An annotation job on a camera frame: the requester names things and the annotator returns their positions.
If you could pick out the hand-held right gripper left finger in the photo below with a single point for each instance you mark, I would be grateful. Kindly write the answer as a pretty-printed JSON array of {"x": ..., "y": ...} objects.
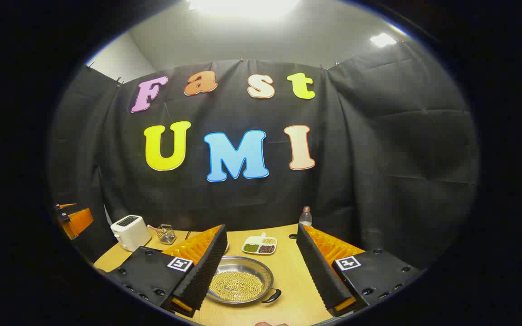
[{"x": 206, "y": 271}]

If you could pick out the small ceiling light panel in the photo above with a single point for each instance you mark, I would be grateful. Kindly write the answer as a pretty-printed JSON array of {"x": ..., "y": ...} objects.
[{"x": 383, "y": 40}]

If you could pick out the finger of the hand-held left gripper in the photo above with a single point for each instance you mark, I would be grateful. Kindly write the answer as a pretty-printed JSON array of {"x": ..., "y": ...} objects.
[{"x": 79, "y": 219}]

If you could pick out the clear water bottle red label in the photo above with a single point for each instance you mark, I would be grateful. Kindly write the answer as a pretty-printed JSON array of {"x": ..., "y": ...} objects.
[{"x": 305, "y": 219}]

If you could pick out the white toaster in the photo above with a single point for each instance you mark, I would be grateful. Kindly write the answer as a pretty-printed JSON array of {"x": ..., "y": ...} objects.
[{"x": 129, "y": 232}]

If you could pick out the white divided dish with beans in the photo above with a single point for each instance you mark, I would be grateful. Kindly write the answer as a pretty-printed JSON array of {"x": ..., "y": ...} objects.
[{"x": 259, "y": 245}]

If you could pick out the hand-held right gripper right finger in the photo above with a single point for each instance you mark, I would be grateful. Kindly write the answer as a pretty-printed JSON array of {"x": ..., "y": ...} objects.
[{"x": 317, "y": 276}]

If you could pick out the pink stick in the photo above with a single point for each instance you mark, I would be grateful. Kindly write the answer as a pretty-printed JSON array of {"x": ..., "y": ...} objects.
[{"x": 153, "y": 228}]

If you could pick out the pile of soybeans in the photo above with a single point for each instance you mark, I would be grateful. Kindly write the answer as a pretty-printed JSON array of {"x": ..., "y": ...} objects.
[{"x": 236, "y": 286}]

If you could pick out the large ceiling light panel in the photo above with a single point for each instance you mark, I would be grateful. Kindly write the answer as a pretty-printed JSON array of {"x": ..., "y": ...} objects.
[{"x": 243, "y": 7}]

